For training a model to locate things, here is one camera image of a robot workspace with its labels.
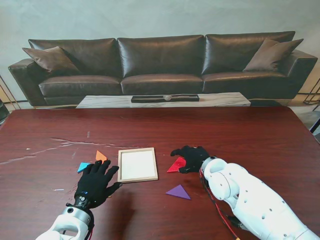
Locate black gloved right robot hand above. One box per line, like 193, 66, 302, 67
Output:
170, 145, 212, 174

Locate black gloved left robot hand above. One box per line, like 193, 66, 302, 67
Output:
74, 159, 123, 209

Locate large red tangram triangle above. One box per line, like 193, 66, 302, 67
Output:
166, 156, 187, 174

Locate square wooden puzzle tray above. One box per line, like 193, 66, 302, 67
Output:
117, 147, 159, 184

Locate blue tangram triangle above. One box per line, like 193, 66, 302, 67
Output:
77, 162, 92, 174

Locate orange tangram parallelogram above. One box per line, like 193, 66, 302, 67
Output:
95, 150, 108, 163

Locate purple tangram triangle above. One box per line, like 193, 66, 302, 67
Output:
165, 184, 191, 201

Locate long black decorative tray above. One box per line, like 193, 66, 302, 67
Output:
131, 94, 200, 103

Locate grey marble coffee table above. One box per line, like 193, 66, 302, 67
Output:
76, 92, 252, 109

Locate dark brown leather sofa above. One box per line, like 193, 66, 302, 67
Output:
7, 30, 318, 107

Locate black chair edge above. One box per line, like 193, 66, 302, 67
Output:
0, 99, 11, 126

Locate brown throw pillow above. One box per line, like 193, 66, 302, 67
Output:
242, 38, 305, 73
22, 46, 81, 76

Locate red and black left arm cables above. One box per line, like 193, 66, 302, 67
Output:
83, 219, 96, 240

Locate red and black arm cables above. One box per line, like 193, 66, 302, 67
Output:
83, 219, 96, 240
199, 169, 241, 240

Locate red and black right arm cables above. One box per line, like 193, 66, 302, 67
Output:
199, 169, 241, 240

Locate thin metal side table frame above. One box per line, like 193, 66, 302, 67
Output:
0, 74, 22, 111
297, 74, 320, 112

